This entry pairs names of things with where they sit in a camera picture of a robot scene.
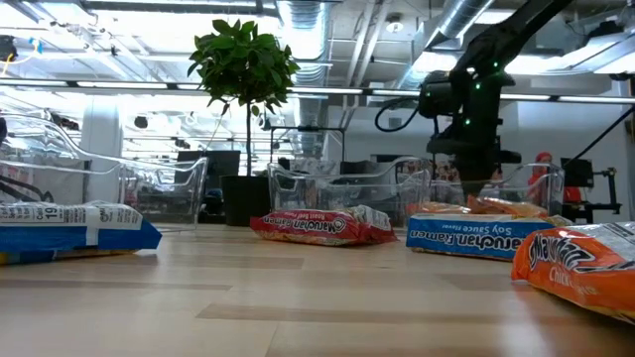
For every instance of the orange Maruchan noodle pack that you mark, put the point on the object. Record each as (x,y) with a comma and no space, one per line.
(511,205)
(441,208)
(585,277)

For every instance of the blue Maruchan noodle pack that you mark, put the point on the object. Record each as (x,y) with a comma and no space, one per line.
(74,233)
(471,238)

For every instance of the red Maruchan noodle pack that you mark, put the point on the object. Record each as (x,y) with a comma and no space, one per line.
(317,228)

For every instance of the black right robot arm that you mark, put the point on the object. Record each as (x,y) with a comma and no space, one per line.
(496,44)

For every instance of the clear plastic bin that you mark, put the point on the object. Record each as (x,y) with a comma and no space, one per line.
(516,183)
(149,188)
(347,188)

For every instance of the person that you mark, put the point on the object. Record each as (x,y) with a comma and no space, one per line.
(543,168)

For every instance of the black monitor on stand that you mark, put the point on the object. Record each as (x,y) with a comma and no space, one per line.
(578,173)

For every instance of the green leafy plant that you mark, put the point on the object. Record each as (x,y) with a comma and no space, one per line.
(243,59)

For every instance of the long ceiling light strip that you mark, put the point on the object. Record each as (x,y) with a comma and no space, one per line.
(124,84)

